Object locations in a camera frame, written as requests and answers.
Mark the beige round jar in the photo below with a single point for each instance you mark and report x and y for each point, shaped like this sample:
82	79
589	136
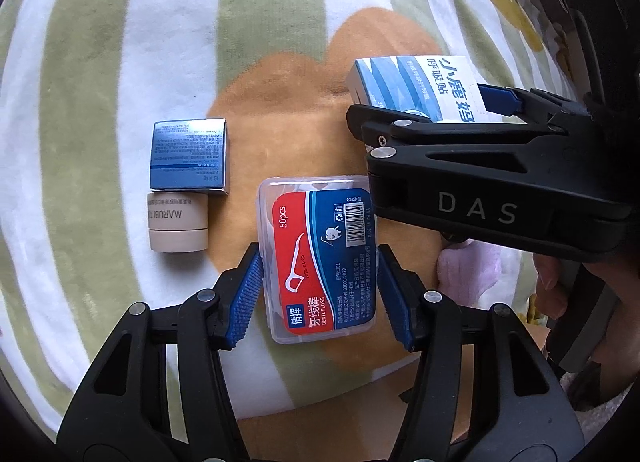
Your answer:
177	222

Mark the clear dental floss pick box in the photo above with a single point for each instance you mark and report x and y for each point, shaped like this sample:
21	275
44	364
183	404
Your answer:
320	257

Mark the shiny blue square box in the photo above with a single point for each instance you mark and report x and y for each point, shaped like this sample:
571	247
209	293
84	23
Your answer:
190	154

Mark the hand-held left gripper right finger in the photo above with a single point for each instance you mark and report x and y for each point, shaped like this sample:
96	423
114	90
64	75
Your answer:
396	292

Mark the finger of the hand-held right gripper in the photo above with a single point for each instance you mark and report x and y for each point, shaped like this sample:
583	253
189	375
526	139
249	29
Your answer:
500	97
450	134

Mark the person's right hand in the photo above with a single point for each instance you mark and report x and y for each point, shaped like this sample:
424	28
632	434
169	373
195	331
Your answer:
550	272

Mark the green striped printed blanket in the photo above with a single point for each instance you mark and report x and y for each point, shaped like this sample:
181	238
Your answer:
150	42

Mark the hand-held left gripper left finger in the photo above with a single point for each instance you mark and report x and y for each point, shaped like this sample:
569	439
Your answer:
246	293

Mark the blue and white carton box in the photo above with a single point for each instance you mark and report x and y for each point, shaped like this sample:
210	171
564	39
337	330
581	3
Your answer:
425	87

